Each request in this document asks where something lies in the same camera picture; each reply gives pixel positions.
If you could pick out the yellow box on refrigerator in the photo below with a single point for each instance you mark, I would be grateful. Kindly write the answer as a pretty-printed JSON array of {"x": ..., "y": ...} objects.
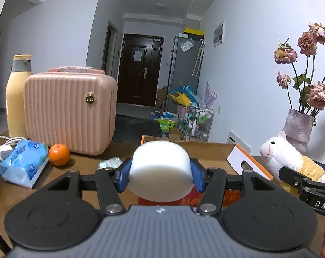
[{"x": 193, "y": 31}]

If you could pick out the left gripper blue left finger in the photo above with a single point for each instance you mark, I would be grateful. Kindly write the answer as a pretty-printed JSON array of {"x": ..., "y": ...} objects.
[{"x": 122, "y": 175}]

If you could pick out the purple textured vase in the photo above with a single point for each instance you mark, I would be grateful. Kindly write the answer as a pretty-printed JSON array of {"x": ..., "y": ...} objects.
[{"x": 298, "y": 128}]

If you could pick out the white round foam sponge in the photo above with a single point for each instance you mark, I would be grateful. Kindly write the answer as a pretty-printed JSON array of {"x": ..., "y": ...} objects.
[{"x": 160, "y": 172}]

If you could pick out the dried pink roses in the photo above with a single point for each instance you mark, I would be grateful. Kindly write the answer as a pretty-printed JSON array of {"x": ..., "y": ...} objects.
[{"x": 311, "y": 93}]

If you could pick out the white yellow plush toy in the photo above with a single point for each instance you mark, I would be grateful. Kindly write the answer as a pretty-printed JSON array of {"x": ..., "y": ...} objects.
[{"x": 277, "y": 152}]

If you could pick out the white charger with cable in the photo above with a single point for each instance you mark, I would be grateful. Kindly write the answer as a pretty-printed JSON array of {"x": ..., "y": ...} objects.
[{"x": 8, "y": 145}]

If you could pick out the clear plastic bag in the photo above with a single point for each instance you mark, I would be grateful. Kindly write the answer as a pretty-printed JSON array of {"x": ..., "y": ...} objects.
[{"x": 113, "y": 162}]

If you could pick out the blue wet wipes pack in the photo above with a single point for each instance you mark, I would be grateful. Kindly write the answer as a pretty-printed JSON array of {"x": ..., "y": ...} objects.
[{"x": 25, "y": 164}]

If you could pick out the black bag on floor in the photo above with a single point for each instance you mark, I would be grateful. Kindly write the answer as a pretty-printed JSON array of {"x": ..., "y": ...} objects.
[{"x": 129, "y": 130}]

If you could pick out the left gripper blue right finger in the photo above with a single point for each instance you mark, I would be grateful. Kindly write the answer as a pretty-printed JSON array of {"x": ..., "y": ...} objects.
[{"x": 198, "y": 175}]

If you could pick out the white wall panel box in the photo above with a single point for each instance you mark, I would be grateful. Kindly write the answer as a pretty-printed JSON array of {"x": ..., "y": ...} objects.
[{"x": 219, "y": 34}]

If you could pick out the yellow thermos bottle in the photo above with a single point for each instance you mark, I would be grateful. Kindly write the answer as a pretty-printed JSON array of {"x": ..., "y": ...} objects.
[{"x": 20, "y": 71}]

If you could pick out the grey refrigerator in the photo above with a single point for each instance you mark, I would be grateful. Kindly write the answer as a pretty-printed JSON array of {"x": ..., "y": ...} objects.
[{"x": 186, "y": 58}]

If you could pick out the metal storage cart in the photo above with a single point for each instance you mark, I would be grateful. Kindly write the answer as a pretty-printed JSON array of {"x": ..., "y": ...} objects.
[{"x": 198, "y": 124}]

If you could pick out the pink ribbed small suitcase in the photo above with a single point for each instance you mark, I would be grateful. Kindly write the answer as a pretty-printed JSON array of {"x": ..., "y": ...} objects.
[{"x": 77, "y": 109}]

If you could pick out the orange tangerine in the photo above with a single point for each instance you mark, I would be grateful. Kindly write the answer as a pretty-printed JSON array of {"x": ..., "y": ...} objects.
[{"x": 59, "y": 155}]

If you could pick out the red cardboard fruit box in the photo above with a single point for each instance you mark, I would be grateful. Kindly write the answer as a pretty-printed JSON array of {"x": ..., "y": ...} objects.
[{"x": 230, "y": 157}]

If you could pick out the dark wooden door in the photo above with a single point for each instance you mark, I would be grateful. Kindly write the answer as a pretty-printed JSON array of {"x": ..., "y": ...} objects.
[{"x": 139, "y": 69}]

